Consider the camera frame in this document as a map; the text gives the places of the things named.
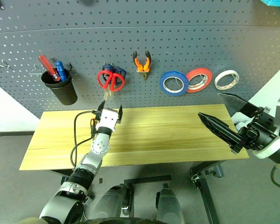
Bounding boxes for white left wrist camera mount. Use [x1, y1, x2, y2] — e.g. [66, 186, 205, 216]
[95, 108, 119, 131]

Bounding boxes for blue marker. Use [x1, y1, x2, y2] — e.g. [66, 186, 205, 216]
[55, 61, 66, 82]

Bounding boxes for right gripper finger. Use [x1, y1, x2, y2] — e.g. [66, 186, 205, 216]
[218, 92, 260, 117]
[197, 112, 245, 150]

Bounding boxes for dark glossy rounded shape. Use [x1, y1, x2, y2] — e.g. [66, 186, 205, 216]
[155, 183, 185, 223]
[90, 183, 134, 220]

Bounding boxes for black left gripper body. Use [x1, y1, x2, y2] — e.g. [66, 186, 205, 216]
[92, 108, 122, 124]

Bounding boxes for red marker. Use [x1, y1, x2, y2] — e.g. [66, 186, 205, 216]
[37, 55, 61, 82]

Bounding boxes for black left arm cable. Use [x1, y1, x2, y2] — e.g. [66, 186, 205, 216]
[70, 111, 101, 168]

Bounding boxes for black plastic cup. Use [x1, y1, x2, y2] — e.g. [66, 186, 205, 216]
[41, 70, 78, 106]

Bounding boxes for black floor tape marking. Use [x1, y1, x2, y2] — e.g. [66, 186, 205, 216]
[124, 174, 172, 219]

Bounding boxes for orange and black pliers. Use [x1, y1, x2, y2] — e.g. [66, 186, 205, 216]
[132, 50, 152, 82]

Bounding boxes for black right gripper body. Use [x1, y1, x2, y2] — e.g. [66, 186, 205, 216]
[230, 106, 280, 154]

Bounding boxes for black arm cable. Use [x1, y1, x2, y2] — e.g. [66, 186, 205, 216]
[270, 120, 280, 190]
[70, 111, 101, 168]

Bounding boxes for silver triangular wire hook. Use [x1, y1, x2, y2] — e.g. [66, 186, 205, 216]
[29, 63, 43, 75]

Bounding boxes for grey perforated metal pegboard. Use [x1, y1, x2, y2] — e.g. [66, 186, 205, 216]
[0, 0, 280, 119]

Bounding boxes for blue-handled scissors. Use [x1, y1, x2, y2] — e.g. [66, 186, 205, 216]
[102, 64, 127, 101]

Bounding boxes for black metal table leg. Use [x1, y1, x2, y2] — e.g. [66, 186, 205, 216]
[190, 161, 224, 224]

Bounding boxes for teal ribbed box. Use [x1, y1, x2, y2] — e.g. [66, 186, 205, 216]
[260, 0, 280, 8]

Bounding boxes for red-handled scissors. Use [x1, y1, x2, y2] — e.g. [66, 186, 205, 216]
[97, 71, 126, 102]

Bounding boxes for red tape roll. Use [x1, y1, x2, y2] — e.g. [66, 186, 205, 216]
[185, 67, 213, 93]

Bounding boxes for white tape roll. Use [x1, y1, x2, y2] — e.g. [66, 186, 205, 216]
[214, 69, 240, 91]

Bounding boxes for blue tape roll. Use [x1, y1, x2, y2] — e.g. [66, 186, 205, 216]
[159, 70, 189, 97]

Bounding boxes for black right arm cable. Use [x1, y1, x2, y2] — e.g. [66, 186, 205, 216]
[270, 120, 280, 190]

